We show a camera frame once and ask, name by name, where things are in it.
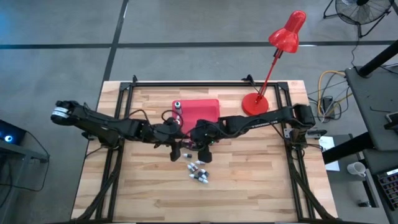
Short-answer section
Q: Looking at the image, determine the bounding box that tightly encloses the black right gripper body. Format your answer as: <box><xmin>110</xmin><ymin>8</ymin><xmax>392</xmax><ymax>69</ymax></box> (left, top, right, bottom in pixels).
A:
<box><xmin>189</xmin><ymin>119</ymin><xmax>226</xmax><ymax>149</ymax></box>

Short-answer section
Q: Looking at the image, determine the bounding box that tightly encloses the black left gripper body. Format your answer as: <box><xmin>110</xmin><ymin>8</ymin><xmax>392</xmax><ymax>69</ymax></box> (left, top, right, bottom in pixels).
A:
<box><xmin>152</xmin><ymin>118</ymin><xmax>188</xmax><ymax>148</ymax></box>

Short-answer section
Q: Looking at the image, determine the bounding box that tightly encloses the pink translucent plastic bin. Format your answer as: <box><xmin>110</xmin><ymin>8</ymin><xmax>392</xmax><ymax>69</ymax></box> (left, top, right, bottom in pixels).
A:
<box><xmin>172</xmin><ymin>98</ymin><xmax>221</xmax><ymax>136</ymax></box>

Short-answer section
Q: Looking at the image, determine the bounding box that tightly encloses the red desk lamp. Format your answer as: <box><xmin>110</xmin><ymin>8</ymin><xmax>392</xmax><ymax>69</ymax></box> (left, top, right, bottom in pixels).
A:
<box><xmin>241</xmin><ymin>10</ymin><xmax>307</xmax><ymax>118</ymax></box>

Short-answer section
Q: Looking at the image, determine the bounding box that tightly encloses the white paper sheet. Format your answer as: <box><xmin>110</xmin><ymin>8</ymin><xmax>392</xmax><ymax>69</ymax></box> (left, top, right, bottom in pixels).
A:
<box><xmin>318</xmin><ymin>136</ymin><xmax>340</xmax><ymax>172</ymax></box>

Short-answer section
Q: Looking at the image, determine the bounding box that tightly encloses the black power adapter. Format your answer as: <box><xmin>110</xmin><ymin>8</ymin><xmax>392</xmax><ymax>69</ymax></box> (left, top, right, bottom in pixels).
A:
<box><xmin>322</xmin><ymin>96</ymin><xmax>335</xmax><ymax>119</ymax></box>

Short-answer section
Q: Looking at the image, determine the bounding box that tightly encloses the black table leg bar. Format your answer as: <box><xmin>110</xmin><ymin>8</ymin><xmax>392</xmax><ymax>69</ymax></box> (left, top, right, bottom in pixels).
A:
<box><xmin>322</xmin><ymin>132</ymin><xmax>374</xmax><ymax>165</ymax></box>

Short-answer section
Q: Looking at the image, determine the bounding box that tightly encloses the white mug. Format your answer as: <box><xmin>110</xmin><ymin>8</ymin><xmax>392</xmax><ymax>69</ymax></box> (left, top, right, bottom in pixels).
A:
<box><xmin>346</xmin><ymin>161</ymin><xmax>367</xmax><ymax>178</ymax></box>

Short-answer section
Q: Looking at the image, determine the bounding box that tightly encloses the gray metal stand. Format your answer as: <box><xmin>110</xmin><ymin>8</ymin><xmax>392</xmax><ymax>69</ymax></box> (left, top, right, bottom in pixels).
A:
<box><xmin>0</xmin><ymin>139</ymin><xmax>50</xmax><ymax>224</ymax></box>

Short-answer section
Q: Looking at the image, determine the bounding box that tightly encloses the black computer with blue light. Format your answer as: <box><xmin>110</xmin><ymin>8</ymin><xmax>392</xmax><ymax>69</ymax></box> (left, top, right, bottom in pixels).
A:
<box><xmin>0</xmin><ymin>119</ymin><xmax>28</xmax><ymax>146</ymax></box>

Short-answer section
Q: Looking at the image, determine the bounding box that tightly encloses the gray side table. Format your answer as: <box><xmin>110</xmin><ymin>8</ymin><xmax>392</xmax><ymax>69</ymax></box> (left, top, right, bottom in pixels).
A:
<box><xmin>344</xmin><ymin>65</ymin><xmax>398</xmax><ymax>152</ymax></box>

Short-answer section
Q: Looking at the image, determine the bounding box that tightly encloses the dark gray desk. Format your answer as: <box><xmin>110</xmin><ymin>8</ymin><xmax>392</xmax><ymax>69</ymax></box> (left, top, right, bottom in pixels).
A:
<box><xmin>362</xmin><ymin>148</ymin><xmax>398</xmax><ymax>224</ymax></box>

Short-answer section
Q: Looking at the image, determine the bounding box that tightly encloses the black device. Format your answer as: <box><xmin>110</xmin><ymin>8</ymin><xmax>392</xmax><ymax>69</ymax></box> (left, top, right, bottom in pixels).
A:
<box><xmin>384</xmin><ymin>111</ymin><xmax>398</xmax><ymax>130</ymax></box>

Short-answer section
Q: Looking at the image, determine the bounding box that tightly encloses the black backlit keyboard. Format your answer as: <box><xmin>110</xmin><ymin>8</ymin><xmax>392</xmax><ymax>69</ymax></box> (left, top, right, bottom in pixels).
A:
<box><xmin>376</xmin><ymin>167</ymin><xmax>398</xmax><ymax>212</ymax></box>

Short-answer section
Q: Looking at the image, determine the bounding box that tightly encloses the black pole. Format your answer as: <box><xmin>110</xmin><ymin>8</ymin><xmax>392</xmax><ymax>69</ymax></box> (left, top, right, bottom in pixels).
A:
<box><xmin>357</xmin><ymin>40</ymin><xmax>398</xmax><ymax>78</ymax></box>

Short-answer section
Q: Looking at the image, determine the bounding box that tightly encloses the black floor fan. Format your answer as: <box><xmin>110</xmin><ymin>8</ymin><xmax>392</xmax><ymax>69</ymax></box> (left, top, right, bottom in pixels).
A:
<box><xmin>322</xmin><ymin>0</ymin><xmax>394</xmax><ymax>39</ymax></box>

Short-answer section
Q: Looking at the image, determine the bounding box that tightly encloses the black aluminium table frame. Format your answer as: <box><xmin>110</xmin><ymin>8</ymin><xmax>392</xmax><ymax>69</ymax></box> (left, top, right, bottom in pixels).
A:
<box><xmin>95</xmin><ymin>79</ymin><xmax>317</xmax><ymax>223</ymax></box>

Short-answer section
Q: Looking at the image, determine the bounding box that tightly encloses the black cable bundle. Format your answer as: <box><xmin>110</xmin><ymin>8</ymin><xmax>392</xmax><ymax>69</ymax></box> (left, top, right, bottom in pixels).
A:
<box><xmin>285</xmin><ymin>149</ymin><xmax>340</xmax><ymax>223</ymax></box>
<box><xmin>73</xmin><ymin>146</ymin><xmax>125</xmax><ymax>223</ymax></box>

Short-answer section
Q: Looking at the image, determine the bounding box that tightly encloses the yellow cable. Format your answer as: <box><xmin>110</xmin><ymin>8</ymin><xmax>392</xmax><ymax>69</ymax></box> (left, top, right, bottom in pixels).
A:
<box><xmin>317</xmin><ymin>70</ymin><xmax>346</xmax><ymax>118</ymax></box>

